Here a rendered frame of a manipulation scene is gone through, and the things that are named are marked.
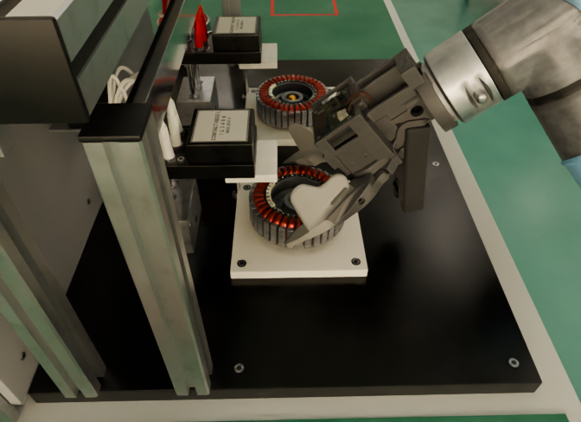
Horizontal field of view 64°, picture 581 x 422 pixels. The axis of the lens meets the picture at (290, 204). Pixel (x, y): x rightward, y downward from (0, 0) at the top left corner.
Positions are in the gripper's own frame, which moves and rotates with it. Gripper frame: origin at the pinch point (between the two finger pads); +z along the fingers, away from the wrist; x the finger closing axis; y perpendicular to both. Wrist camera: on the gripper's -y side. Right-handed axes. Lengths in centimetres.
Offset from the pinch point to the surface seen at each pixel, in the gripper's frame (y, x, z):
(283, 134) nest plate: -1.8, -18.0, 2.4
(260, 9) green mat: -1, -74, 8
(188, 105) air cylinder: 9.6, -20.5, 10.8
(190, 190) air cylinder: 8.3, -1.1, 8.1
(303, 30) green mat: -7, -62, 1
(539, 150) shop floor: -130, -116, -31
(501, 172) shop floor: -117, -102, -15
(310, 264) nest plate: -3.6, 6.5, 0.2
